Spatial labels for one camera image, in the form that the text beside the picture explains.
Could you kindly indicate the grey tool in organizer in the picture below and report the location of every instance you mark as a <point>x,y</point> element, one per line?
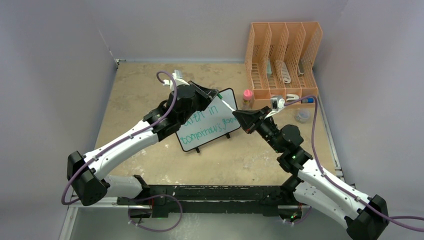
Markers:
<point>300,68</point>

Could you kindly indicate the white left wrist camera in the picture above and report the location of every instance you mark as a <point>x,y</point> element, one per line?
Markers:
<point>178,79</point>

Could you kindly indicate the pink cartoon bottle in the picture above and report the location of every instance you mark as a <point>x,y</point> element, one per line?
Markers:
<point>247,97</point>

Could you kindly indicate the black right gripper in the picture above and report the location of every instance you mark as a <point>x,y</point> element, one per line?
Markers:
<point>247,119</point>

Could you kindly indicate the clear small plastic jar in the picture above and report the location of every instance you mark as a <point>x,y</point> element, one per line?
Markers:
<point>302,115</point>

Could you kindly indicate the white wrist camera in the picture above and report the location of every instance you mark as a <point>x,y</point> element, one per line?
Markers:
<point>178,79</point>
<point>277,105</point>

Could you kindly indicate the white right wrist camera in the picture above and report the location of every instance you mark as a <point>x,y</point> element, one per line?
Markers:
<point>277,105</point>

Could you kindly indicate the white stapler in organizer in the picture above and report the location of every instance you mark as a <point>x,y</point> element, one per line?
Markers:
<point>290,97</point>

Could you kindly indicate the white green whiteboard marker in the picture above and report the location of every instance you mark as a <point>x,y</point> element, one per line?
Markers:
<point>227,105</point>

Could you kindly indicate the white long tool in organizer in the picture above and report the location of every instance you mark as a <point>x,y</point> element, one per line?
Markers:
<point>285,74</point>

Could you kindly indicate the blue capped item in organizer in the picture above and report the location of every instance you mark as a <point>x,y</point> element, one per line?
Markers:
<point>308,100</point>

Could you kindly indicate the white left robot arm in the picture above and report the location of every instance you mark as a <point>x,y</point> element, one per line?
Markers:
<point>89,174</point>

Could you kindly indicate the white whiteboard black frame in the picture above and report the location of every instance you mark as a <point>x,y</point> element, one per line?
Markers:
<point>208,125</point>

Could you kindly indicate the peach plastic file organizer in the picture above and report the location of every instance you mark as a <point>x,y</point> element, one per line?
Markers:
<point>279,61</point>

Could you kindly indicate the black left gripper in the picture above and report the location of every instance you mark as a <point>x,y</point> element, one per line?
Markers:
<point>206,95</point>

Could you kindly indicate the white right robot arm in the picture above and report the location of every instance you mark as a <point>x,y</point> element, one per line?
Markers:
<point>311,184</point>

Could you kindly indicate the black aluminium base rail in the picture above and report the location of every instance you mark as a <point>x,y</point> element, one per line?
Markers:
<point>267,200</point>

